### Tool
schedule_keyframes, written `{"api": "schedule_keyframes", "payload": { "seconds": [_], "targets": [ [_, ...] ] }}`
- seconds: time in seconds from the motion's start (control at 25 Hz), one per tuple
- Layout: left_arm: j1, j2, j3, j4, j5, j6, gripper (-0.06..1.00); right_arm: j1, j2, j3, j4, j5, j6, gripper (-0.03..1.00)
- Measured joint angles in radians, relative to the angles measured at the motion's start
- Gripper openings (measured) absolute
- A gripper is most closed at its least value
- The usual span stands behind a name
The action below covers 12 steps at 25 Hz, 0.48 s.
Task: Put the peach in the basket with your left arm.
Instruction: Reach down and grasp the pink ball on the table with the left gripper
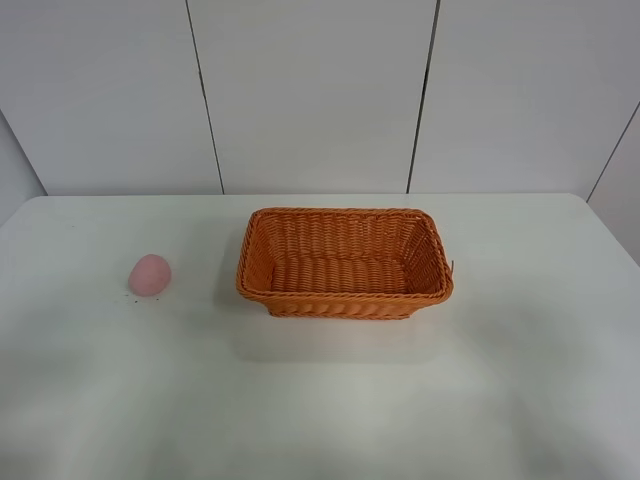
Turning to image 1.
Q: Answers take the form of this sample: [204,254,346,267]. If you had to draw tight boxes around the pink peach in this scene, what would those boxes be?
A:
[128,254,172,297]

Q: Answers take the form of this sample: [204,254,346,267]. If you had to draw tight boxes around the orange woven wicker basket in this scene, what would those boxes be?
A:
[236,207,454,320]

